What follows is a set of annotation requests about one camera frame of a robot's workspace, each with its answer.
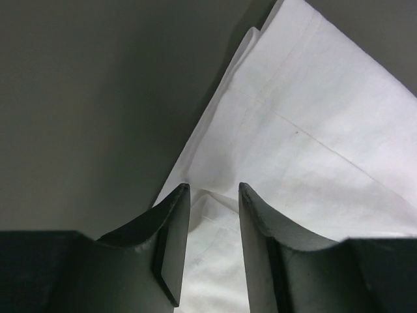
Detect white and green t shirt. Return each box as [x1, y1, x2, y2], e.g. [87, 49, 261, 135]
[159, 1, 416, 312]

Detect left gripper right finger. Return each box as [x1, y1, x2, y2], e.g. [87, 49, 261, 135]
[238, 183, 416, 312]

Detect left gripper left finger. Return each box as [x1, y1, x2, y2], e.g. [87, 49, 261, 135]
[1, 183, 190, 312]

